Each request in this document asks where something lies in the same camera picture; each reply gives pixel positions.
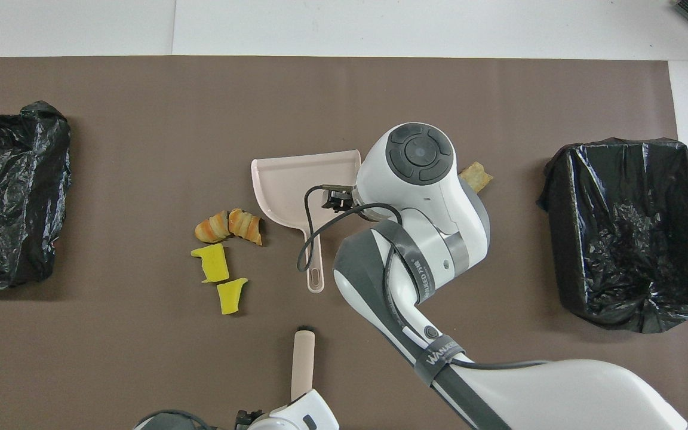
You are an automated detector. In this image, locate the pink plastic dustpan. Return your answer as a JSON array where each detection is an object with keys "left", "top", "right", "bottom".
[{"left": 251, "top": 149, "right": 362, "bottom": 294}]

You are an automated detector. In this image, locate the small yellow green sponge piece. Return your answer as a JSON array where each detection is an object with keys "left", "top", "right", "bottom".
[{"left": 216, "top": 278, "right": 249, "bottom": 315}]

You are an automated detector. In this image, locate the pink brush with black bristles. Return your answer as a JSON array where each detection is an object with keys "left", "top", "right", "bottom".
[{"left": 291, "top": 325, "right": 316, "bottom": 402}]

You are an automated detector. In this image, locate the croissant piece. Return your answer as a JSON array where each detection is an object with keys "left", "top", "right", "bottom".
[
  {"left": 228, "top": 208, "right": 264, "bottom": 247},
  {"left": 194, "top": 210, "right": 231, "bottom": 244}
]

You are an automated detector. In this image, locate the notched yellow sponge piece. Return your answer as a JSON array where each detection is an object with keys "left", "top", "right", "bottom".
[{"left": 191, "top": 243, "right": 231, "bottom": 284}]

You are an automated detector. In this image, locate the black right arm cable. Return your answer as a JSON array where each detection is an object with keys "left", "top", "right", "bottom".
[{"left": 296, "top": 184, "right": 551, "bottom": 371}]

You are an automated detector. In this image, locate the beige bread chunk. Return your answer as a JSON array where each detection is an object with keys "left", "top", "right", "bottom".
[{"left": 459, "top": 161, "right": 494, "bottom": 195}]

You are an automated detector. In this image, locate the brown table mat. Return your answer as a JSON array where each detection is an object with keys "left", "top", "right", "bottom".
[{"left": 0, "top": 57, "right": 688, "bottom": 430}]

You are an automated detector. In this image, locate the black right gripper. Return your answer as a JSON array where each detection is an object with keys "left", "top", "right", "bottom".
[{"left": 322, "top": 185, "right": 357, "bottom": 214}]

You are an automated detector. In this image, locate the black bag lined bin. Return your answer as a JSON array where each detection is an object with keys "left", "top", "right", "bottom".
[
  {"left": 536, "top": 137, "right": 688, "bottom": 334},
  {"left": 0, "top": 100, "right": 73, "bottom": 290}
]

